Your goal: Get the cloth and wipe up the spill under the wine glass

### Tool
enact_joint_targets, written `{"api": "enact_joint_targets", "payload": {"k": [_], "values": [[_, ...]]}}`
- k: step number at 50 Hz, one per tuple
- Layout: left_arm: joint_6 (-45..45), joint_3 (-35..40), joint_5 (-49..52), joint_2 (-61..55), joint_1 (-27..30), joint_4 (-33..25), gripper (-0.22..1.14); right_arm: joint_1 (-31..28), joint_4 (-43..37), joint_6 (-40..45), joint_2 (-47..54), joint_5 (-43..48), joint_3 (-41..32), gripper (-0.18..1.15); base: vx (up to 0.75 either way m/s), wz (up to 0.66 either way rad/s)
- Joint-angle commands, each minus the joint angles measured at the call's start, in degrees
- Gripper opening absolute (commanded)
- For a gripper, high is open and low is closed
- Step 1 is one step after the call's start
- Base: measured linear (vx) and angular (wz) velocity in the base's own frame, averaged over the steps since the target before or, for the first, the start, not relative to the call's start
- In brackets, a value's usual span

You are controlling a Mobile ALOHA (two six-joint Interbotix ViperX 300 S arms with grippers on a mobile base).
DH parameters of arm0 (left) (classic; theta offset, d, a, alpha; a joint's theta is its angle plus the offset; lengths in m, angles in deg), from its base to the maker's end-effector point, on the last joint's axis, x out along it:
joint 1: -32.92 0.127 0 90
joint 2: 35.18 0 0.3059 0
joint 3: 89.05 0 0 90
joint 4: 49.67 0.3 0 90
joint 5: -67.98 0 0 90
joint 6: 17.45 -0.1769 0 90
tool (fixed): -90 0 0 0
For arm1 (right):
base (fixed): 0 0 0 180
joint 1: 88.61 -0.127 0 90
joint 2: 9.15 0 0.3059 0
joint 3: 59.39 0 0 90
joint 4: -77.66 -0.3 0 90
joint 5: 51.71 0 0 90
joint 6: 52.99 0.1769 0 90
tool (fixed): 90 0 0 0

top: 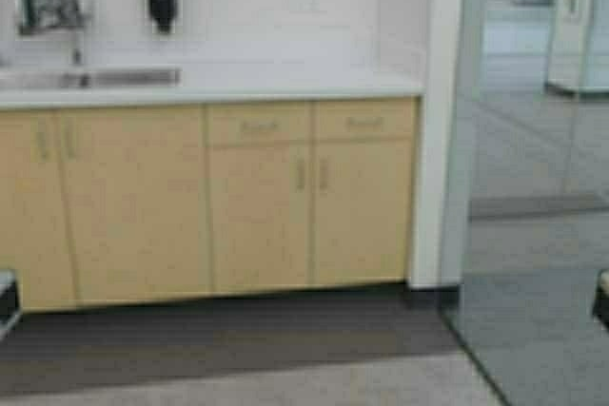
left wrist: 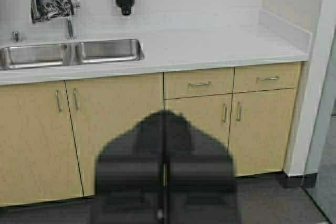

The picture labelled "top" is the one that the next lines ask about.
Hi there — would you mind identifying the stainless steel double sink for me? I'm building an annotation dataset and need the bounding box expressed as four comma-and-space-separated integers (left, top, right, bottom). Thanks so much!
1, 68, 181, 91

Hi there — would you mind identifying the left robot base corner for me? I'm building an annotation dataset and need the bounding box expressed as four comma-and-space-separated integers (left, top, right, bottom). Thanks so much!
0, 269, 22, 340

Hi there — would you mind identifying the light wood sink cabinet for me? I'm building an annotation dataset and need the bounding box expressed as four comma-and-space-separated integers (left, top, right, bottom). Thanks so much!
1, 96, 420, 312

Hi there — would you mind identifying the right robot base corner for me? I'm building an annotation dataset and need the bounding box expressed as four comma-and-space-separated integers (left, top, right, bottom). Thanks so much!
592, 269, 609, 330

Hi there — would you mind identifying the black white patterned cloth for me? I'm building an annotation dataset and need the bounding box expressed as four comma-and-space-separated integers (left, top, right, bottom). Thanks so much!
17, 0, 88, 36

